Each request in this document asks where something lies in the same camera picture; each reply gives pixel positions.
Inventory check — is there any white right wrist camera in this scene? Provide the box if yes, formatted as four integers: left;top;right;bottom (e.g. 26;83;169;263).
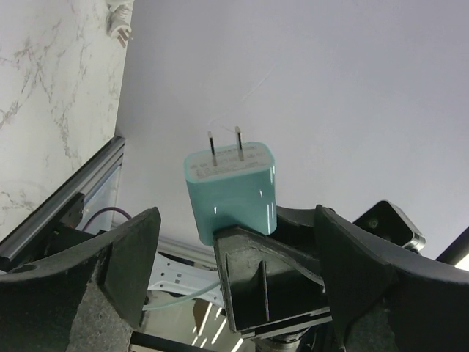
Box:
353;200;426;253

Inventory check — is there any white power strip cord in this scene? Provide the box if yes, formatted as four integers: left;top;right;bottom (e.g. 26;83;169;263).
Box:
105;0;135;48

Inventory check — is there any teal usb charger plug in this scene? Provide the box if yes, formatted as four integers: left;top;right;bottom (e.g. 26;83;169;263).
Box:
183;127;277;246

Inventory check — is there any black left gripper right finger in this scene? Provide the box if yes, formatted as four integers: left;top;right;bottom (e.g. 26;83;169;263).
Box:
314;205;468;351

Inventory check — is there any aluminium frame rail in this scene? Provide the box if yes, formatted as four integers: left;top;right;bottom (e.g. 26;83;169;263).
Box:
1;136;125;273

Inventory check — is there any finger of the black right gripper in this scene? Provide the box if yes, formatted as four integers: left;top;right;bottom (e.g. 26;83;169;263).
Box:
213;207;332;336

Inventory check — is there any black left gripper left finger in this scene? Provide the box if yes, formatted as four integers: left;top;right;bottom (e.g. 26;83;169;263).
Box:
1;208;161;351

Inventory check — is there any teal charging cable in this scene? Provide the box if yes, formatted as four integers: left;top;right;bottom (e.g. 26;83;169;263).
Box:
141;282;221;312

